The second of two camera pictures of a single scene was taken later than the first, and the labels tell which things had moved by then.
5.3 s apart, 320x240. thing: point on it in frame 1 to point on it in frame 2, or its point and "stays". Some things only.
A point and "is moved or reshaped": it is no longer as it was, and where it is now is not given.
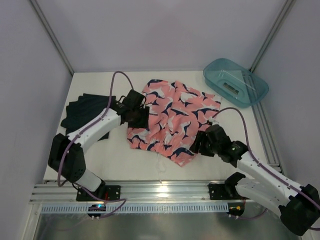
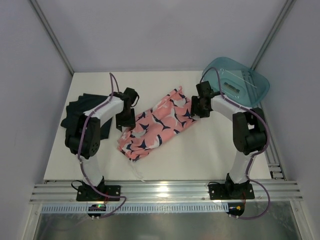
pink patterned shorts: [177, 114] is moved or reshaped
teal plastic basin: [233, 82] stays
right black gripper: [200, 144] to [199, 107]
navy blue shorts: [84, 107] stays
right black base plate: [218, 191] stays
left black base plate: [110, 193] stays
